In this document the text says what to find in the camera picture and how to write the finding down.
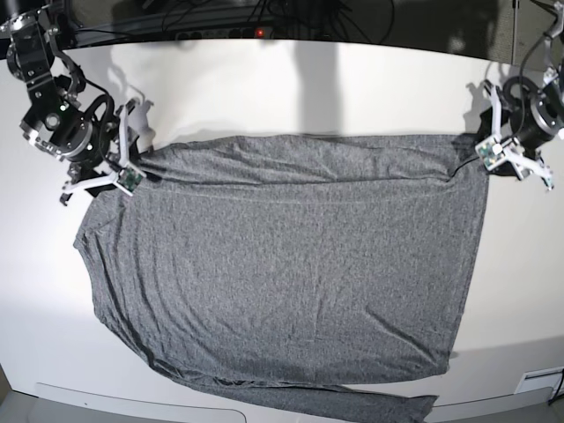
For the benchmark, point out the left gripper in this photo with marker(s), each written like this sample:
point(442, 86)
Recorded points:
point(524, 117)

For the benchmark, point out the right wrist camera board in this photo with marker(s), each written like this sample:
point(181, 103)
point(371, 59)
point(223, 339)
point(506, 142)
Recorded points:
point(128, 179)

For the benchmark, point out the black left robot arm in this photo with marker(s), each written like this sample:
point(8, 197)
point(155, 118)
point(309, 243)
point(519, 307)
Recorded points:
point(553, 67)

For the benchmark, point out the grey long-sleeve T-shirt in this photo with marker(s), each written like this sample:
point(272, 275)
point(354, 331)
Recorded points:
point(285, 271)

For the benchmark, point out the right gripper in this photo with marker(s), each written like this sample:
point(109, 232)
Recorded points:
point(59, 128)

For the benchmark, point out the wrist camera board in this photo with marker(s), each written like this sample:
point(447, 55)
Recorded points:
point(128, 179)
point(490, 151)

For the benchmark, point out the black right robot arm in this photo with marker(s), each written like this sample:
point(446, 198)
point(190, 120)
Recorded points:
point(35, 58)

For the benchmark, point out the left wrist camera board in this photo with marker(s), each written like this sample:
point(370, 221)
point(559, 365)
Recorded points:
point(490, 151)

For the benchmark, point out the black power strip red light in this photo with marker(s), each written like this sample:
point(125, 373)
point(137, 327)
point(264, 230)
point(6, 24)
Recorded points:
point(260, 32)

